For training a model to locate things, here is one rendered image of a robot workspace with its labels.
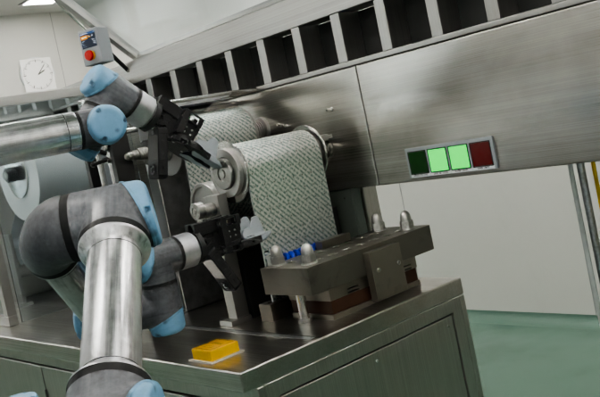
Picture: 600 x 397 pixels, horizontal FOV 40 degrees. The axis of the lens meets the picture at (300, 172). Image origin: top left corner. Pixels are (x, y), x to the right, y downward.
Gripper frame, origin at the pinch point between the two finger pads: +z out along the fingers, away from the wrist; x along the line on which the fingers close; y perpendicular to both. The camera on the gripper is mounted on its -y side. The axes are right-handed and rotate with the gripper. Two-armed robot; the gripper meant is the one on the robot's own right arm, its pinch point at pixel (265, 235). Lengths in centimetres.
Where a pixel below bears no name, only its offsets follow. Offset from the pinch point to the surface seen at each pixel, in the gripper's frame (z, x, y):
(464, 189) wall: 263, 153, -32
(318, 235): 15.5, -0.3, -3.6
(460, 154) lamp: 29.3, -36.4, 10.0
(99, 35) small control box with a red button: 1, 57, 59
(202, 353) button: -29.5, -10.5, -17.3
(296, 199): 11.2, -0.2, 6.3
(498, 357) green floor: 209, 108, -109
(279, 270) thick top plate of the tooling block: -6.5, -10.9, -6.5
